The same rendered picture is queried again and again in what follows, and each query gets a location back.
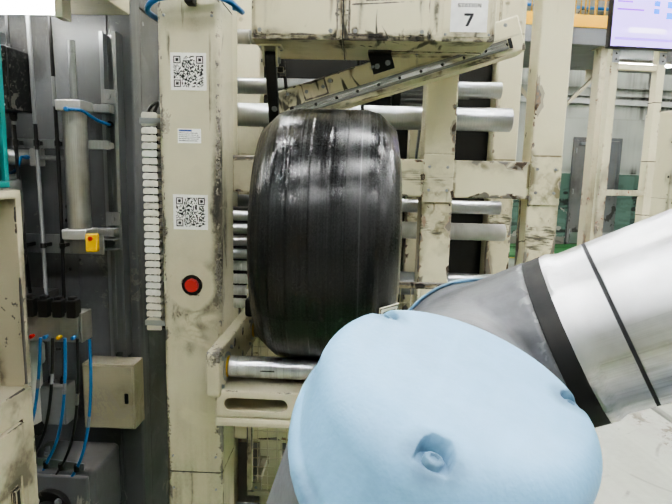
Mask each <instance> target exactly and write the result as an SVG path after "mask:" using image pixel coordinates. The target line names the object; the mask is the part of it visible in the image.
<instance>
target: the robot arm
mask: <svg viewBox="0 0 672 504"><path fill-rule="evenodd" d="M668 403H672V209H669V210H667V211H664V212H662V213H659V214H657V215H654V216H652V217H649V218H647V219H644V220H641V221H639V222H636V223H634V224H631V225H629V226H626V227H624V228H621V229H619V230H616V231H614V232H611V233H608V234H606V235H603V236H601V237H598V238H596V239H593V240H591V241H588V242H586V243H583V244H580V245H578V246H575V247H573V248H570V249H568V250H565V251H563V252H560V253H558V254H545V255H542V256H540V257H538V258H535V259H533V260H530V261H527V262H525V263H521V264H518V265H516V266H513V267H511V268H508V269H506V270H503V271H501V272H498V273H496V274H493V275H491V276H488V277H486V278H464V279H458V280H454V281H451V282H448V283H445V284H442V285H440V286H438V287H436V288H434V289H432V290H430V291H429V292H427V293H426V294H424V295H423V296H422V297H421V298H419V299H418V300H417V301H416V302H415V303H414V304H413V305H412V306H411V307H410V308H409V309H408V310H390V311H388V312H386V313H384V314H374V313H372V314H368V315H364V316H362V317H359V318H357V319H355V320H353V321H351V322H350V323H348V324H347V325H345V326H344V327H343V328H341V329H340V330H339V331H338V332H337V333H336V334H335V335H334V336H333V337H332V338H331V339H330V341H329V342H328V344H327V345H326V347H325V349H324V350H323V352H322V355H321V357H320V359H319V361H318V364H317V365H316V366H315V367H314V369H313V370H312V371H311V373H310V374H309V376H308V377H307V379H306V381H305V382H304V384H303V386H302V388H301V390H300V393H299V395H298V397H297V400H296V403H295V406H294V409H293V412H292V416H291V421H290V426H289V434H288V443H287V446H286V449H285V451H284V454H283V457H282V460H281V463H280V465H279V468H278V471H277V474H276V477H275V479H274V482H273V485H272V488H271V491H270V493H269V496H268V499H267V502H266V504H593V503H594V501H595V499H596V497H597V494H598V491H599V488H600V484H601V479H602V472H603V460H602V452H601V447H600V443H599V439H598V436H597V433H596V431H595V428H597V427H600V426H604V425H608V424H612V423H615V422H619V421H621V420H622V419H623V418H624V417H626V416H627V415H628V414H630V413H634V412H638V411H642V410H646V409H649V408H653V407H657V406H661V405H665V404H668Z"/></svg>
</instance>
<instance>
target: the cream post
mask: <svg viewBox="0 0 672 504"><path fill-rule="evenodd" d="M158 45H159V88H160V132H161V175H162V218H163V261H164V304H165V331H166V391H167V434H168V477H169V504H234V426H216V416H217V415H216V398H215V397H207V393H206V354H207V351H208V350H209V349H210V348H211V347H212V345H213V344H214V343H215V342H216V341H217V340H218V338H219V337H220V336H221V335H222V334H223V333H224V332H225V331H226V329H227V328H228V327H229V326H230V325H231V323H232V322H233V321H234V316H233V55H232V6H230V5H229V4H227V3H225V2H223V1H220V0H197V6H196V7H195V6H188V5H187V4H186V3H185V2H184V0H164V1H160V2H158ZM170 52H181V53H206V80H207V91H195V90H171V73H170ZM178 128H183V129H201V143H178ZM173 194H186V195H208V230H186V229H174V222H173ZM191 278H192V279H195V280H197V281H198V283H199V288H198V289H197V290H196V291H195V292H188V291H187V290H186V289H185V282H186V281H187V280H188V279H191Z"/></svg>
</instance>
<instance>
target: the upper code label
mask: <svg viewBox="0 0 672 504"><path fill-rule="evenodd" d="M170 73H171V90H195V91H207V80H206V53H181V52H170Z"/></svg>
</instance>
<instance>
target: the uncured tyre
mask: <svg viewBox="0 0 672 504"><path fill-rule="evenodd" d="M401 245H402V168H401V158H400V150H399V142H398V134H397V130H396V129H395V128H394V127H393V126H392V125H391V124H390V123H389V122H388V121H387V120H386V119H385V118H384V117H383V116H382V115H381V114H379V113H375V112H372V111H369V110H341V109H292V110H288V111H284V112H281V113H280V114H279V115H278V116H277V117H276V118H275V119H273V120H272V121H271V122H270V123H269V124H268V125H267V126H266V127H265V128H264V129H263V130H262V132H261V134H260V137H259V140H258V143H257V147H256V151H255V155H254V161H253V166H252V173H251V181H250V190H249V202H248V218H247V278H248V292H249V302H250V310H251V316H252V321H253V325H254V329H255V331H256V334H257V336H258V337H259V339H260V340H261V341H262V342H263V343H264V344H265V345H266V346H267V347H268V348H269V349H270V350H271V351H272V352H273V353H274V354H275V355H278V356H281V357H288V358H315V359H320V357H321V355H322V352H323V350H324V349H325V347H326V345H327V344H328V342H329V341H330V339H331V338H332V337H333V336H334V335H335V334H336V333H337V332H338V331H339V330H340V329H341V328H343V327H344V326H345V325H347V324H348V323H350V322H351V321H353V320H355V319H357V318H359V317H362V316H364V315H368V314H372V313H374V314H379V308H382V307H386V306H389V305H393V304H397V303H398V293H399V281H400V266H401Z"/></svg>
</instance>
